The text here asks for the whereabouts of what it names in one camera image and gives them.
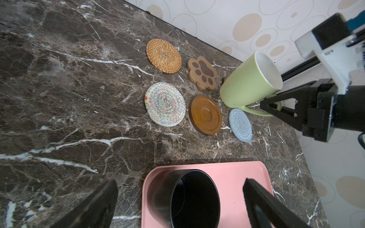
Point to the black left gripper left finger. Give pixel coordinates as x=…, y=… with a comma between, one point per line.
x=95, y=211

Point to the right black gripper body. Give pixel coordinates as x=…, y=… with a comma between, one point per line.
x=327, y=110

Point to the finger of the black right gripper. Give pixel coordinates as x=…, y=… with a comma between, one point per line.
x=294, y=117

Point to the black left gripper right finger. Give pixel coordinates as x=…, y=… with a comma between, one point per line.
x=265, y=211

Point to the green mug white inside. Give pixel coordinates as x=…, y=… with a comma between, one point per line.
x=255, y=79

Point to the light blue woven coaster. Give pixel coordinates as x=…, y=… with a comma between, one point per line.
x=240, y=125

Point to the black mug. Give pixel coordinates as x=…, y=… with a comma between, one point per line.
x=186, y=198

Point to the small brown wooden coaster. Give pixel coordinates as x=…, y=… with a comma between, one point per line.
x=205, y=115

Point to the cork paw print coaster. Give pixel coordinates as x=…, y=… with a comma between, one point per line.
x=202, y=73

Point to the white grey round coaster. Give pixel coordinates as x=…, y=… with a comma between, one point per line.
x=165, y=104

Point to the woven rattan coaster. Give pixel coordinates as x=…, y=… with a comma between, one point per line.
x=164, y=56

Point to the pink plastic tray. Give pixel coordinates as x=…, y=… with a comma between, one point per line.
x=229, y=178

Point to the black corner frame post right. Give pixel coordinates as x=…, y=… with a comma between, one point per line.
x=306, y=65

